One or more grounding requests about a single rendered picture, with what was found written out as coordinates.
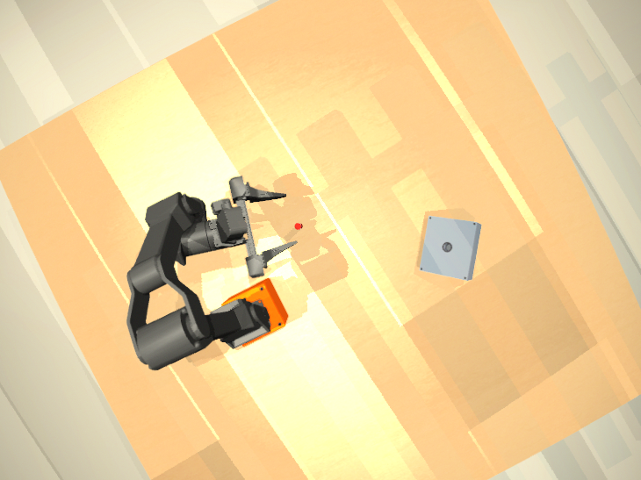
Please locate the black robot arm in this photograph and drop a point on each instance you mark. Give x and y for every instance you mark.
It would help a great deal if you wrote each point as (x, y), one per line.
(176, 231)

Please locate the grey sloped panel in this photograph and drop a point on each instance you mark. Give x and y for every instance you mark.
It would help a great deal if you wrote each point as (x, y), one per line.
(450, 247)

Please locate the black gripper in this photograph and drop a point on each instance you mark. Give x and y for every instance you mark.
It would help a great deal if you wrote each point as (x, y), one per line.
(241, 192)

